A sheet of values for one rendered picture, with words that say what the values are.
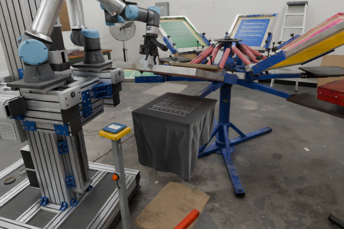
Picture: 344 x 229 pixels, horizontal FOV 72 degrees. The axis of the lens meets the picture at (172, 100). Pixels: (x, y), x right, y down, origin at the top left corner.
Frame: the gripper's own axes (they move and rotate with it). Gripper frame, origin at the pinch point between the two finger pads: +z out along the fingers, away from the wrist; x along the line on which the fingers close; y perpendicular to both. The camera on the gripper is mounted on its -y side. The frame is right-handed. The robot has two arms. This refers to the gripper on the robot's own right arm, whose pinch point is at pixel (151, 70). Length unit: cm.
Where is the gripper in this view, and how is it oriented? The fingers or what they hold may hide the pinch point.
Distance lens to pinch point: 138.1
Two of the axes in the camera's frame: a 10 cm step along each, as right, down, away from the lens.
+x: -5.0, 0.4, -8.7
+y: -8.6, -1.5, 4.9
